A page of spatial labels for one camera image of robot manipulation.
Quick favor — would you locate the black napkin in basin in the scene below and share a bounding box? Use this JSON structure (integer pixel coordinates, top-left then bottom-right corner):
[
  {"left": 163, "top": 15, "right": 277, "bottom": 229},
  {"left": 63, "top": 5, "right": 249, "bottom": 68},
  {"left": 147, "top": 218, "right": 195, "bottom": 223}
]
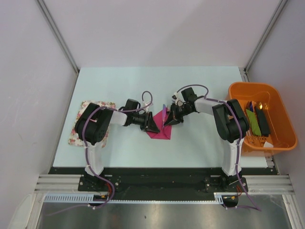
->
[{"left": 255, "top": 107, "right": 271, "bottom": 137}]

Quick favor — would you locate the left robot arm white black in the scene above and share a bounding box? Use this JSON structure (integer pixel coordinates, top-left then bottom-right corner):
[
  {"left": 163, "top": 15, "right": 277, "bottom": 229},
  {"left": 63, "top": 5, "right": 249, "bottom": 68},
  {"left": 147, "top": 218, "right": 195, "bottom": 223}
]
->
[{"left": 74, "top": 99, "right": 160, "bottom": 191}]

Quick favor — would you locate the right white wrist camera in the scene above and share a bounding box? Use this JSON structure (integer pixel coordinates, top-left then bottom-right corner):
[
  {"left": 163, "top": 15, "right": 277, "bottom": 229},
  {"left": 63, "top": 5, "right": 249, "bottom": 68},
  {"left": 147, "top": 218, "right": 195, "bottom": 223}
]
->
[{"left": 172, "top": 92, "right": 183, "bottom": 106}]

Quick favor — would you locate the floral cloth mat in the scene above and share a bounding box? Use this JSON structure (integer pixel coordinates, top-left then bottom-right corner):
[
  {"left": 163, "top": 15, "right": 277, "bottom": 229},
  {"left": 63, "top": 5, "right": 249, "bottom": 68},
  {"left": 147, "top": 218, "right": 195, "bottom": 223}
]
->
[{"left": 68, "top": 100, "right": 116, "bottom": 147}]

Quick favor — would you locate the green napkin in basin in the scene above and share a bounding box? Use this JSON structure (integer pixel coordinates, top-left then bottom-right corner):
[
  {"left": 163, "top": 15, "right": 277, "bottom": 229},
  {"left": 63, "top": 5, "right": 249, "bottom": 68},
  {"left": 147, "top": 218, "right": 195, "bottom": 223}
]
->
[{"left": 246, "top": 109, "right": 262, "bottom": 136}]

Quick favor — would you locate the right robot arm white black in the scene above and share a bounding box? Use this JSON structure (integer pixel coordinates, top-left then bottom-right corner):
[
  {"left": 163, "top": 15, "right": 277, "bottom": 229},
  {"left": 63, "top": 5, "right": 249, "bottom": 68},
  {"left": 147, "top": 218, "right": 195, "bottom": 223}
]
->
[{"left": 163, "top": 84, "right": 250, "bottom": 191}]

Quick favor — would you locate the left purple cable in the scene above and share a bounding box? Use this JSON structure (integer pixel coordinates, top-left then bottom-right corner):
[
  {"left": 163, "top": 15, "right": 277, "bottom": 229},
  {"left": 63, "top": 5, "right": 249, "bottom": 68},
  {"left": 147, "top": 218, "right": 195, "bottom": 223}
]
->
[{"left": 45, "top": 91, "right": 153, "bottom": 217}]

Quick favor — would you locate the aluminium rail frame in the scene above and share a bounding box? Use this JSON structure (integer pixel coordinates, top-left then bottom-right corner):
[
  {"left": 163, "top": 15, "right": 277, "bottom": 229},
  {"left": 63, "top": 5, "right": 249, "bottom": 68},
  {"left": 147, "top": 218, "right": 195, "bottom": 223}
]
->
[{"left": 35, "top": 175, "right": 295, "bottom": 195}]

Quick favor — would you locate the left aluminium corner post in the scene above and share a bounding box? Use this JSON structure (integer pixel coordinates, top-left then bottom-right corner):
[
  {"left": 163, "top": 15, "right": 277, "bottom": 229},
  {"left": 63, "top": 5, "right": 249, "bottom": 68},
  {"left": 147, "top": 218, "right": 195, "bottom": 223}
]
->
[{"left": 34, "top": 0, "right": 80, "bottom": 72}]

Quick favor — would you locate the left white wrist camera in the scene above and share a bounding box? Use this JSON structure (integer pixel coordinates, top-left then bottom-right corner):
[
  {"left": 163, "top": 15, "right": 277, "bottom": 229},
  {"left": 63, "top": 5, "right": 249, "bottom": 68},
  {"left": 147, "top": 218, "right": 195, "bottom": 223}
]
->
[{"left": 142, "top": 101, "right": 153, "bottom": 112}]

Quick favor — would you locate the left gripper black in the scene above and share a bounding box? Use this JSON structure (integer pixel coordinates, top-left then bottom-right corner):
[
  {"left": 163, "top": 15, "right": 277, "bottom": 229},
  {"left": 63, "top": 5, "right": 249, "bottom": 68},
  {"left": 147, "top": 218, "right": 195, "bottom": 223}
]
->
[{"left": 132, "top": 111, "right": 160, "bottom": 134}]

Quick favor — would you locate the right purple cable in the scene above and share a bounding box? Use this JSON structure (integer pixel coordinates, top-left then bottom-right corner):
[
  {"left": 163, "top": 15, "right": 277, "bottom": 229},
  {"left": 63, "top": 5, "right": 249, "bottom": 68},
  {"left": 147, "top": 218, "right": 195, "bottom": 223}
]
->
[{"left": 175, "top": 85, "right": 262, "bottom": 212}]

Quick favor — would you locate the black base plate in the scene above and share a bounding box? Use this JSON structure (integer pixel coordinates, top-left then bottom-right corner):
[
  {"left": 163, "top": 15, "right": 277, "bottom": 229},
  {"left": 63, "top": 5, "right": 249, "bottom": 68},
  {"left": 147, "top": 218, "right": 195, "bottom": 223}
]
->
[{"left": 49, "top": 167, "right": 278, "bottom": 201}]

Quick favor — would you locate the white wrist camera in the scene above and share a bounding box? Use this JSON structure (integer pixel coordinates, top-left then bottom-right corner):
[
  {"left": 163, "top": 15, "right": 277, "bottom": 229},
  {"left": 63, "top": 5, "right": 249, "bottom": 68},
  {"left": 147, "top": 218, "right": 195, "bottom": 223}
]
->
[
  {"left": 172, "top": 92, "right": 183, "bottom": 106},
  {"left": 142, "top": 101, "right": 153, "bottom": 112}
]

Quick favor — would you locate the white cable duct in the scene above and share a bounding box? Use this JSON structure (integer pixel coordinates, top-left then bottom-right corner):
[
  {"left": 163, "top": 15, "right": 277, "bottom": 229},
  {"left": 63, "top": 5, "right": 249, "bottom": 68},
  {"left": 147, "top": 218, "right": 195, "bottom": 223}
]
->
[{"left": 44, "top": 193, "right": 223, "bottom": 204}]

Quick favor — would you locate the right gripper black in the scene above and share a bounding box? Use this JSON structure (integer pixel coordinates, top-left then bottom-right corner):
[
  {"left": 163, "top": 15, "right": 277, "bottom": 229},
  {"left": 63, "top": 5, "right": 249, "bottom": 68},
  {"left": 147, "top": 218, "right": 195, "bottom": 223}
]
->
[{"left": 164, "top": 103, "right": 193, "bottom": 127}]

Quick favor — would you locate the right aluminium corner post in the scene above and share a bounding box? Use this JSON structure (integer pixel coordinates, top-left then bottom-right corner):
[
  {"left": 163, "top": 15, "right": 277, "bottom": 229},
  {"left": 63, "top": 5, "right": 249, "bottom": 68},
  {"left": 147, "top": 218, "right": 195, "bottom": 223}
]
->
[{"left": 244, "top": 0, "right": 289, "bottom": 73}]

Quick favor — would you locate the orange plastic basin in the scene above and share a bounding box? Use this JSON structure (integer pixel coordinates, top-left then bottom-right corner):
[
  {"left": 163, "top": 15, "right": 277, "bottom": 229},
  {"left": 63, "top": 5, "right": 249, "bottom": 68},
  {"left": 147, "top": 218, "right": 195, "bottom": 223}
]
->
[{"left": 227, "top": 82, "right": 297, "bottom": 156}]

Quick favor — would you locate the aluminium corner post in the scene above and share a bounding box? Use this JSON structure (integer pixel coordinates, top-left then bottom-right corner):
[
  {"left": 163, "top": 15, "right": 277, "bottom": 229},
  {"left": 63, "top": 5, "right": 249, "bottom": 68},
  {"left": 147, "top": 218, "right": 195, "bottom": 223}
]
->
[
  {"left": 34, "top": 0, "right": 80, "bottom": 72},
  {"left": 244, "top": 0, "right": 289, "bottom": 73}
]

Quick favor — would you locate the purple cable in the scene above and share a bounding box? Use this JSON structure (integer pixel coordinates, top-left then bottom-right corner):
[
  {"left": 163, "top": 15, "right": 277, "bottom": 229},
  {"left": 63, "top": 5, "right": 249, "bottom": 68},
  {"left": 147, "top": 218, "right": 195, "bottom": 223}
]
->
[
  {"left": 45, "top": 91, "right": 153, "bottom": 217},
  {"left": 175, "top": 85, "right": 262, "bottom": 212}
]

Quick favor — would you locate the black fork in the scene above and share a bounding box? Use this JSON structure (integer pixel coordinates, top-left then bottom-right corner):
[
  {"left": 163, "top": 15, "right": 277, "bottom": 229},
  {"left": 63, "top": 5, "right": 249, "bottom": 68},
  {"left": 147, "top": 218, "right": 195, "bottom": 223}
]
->
[{"left": 166, "top": 105, "right": 171, "bottom": 113}]

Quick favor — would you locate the pink paper napkin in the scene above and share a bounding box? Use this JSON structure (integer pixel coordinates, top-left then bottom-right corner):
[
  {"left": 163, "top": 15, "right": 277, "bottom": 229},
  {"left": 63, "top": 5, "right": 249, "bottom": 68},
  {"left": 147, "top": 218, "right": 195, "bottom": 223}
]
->
[{"left": 147, "top": 111, "right": 172, "bottom": 140}]

